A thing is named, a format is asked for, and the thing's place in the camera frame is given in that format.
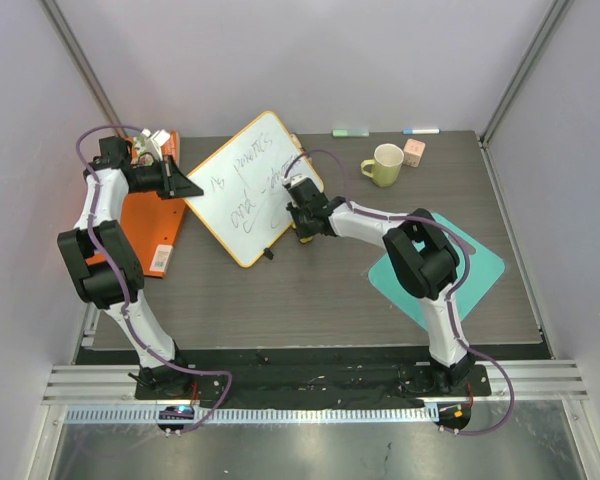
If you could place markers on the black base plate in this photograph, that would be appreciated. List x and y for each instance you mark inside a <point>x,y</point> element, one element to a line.
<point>332,378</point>

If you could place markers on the teal cutting board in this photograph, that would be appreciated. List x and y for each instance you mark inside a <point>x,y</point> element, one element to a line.
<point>486,268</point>

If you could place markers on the small box behind whiteboard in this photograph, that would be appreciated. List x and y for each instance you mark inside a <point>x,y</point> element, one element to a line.
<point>297,143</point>

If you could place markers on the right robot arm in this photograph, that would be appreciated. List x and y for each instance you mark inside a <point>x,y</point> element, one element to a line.
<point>423,259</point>

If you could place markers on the green eraser bar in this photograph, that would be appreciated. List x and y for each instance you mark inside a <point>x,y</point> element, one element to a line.
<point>350,133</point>

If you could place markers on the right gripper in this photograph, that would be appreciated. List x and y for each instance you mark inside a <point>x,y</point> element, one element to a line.
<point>300,220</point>

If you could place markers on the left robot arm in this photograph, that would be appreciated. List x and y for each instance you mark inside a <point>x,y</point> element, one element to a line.
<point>103,266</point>

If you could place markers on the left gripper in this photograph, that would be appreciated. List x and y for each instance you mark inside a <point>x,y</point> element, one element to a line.
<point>175,183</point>

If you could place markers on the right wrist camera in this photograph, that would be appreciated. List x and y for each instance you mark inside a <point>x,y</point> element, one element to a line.
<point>293,181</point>

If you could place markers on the orange illustrated book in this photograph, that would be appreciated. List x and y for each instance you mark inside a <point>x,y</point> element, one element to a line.
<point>170,149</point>

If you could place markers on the blue marker pen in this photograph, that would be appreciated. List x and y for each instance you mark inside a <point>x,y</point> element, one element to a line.
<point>422,131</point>

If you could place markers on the whiteboard with orange frame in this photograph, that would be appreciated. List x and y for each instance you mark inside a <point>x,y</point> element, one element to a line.
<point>243,204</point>

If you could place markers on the pink cube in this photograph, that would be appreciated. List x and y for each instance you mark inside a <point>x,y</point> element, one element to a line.
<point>413,152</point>

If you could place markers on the orange folder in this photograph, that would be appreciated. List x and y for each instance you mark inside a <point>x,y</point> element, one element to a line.
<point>152,227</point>

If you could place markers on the yellow-green mug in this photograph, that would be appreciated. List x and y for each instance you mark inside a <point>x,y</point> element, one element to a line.
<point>385,165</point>

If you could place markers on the white slotted cable duct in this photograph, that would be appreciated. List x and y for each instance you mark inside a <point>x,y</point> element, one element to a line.
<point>170,415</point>

